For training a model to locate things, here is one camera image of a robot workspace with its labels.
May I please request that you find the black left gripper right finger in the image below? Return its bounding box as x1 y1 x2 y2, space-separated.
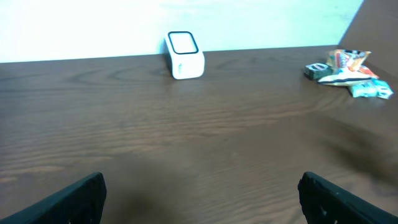
298 172 397 224

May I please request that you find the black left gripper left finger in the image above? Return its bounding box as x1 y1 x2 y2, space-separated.
1 172 107 224

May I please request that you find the green snack packet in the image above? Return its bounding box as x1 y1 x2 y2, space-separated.
348 81 377 98

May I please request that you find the teal white packet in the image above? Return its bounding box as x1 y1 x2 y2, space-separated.
372 79 394 100

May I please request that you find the dark green Zam-Buk box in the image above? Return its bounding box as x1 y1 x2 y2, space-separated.
304 63 333 80

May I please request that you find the orange red snack packet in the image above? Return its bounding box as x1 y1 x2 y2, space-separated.
359 65 379 79

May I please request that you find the large orange white snack bag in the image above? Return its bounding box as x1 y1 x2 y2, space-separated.
317 49 373 86

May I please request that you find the white barcode scanner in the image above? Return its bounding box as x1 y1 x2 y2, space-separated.
164 31 205 80

